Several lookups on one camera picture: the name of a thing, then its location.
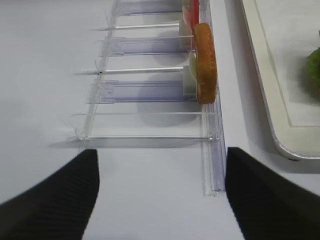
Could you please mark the clear acrylic left rack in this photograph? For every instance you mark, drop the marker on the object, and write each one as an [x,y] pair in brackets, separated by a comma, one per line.
[143,88]

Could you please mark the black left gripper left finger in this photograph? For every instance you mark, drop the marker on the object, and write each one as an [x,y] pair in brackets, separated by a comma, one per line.
[57,208]

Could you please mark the white tray liner paper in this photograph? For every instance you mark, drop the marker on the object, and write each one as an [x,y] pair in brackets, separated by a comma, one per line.
[291,30]

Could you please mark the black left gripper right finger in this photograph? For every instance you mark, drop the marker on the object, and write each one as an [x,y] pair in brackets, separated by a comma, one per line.
[266,205]

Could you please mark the white metal tray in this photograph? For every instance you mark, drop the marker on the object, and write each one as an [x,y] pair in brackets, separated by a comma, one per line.
[293,142]

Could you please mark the orange bread bun slice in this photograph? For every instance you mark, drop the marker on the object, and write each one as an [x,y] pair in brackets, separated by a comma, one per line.
[207,72]

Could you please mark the green lettuce on burger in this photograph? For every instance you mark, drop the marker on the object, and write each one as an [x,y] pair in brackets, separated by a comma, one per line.
[313,68]

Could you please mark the red tomato slice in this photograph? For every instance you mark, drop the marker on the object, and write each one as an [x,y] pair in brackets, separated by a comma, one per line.
[190,12]

